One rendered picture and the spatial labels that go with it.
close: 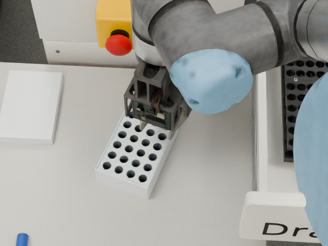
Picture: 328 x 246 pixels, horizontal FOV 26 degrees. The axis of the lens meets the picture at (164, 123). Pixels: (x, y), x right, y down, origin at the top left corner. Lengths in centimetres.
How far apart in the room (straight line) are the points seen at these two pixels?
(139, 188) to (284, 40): 37
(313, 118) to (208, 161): 70
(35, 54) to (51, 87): 104
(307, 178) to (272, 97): 65
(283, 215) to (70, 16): 46
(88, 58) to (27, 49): 101
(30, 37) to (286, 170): 136
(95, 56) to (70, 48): 4
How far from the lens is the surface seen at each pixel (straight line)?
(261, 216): 91
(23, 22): 228
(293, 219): 92
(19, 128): 112
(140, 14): 79
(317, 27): 71
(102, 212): 105
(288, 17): 76
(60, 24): 115
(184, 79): 72
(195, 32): 73
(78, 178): 108
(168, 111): 91
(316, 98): 39
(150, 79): 87
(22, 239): 103
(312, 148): 41
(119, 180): 104
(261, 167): 94
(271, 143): 103
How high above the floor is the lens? 171
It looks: 58 degrees down
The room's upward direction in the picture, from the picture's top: straight up
